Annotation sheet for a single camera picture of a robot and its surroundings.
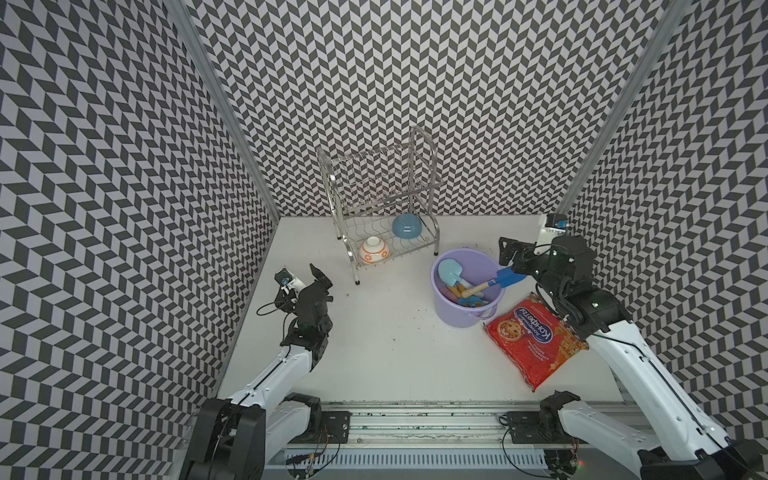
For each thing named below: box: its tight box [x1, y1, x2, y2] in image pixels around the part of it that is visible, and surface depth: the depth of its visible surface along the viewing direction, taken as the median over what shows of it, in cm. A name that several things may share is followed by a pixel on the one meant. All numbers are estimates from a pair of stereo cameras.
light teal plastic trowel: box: [438, 258, 474, 290], surface depth 91 cm
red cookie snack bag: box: [483, 293, 590, 392], surface depth 84 cm
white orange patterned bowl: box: [359, 236, 390, 264], surface depth 101 cm
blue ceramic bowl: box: [392, 213, 422, 239], surface depth 110 cm
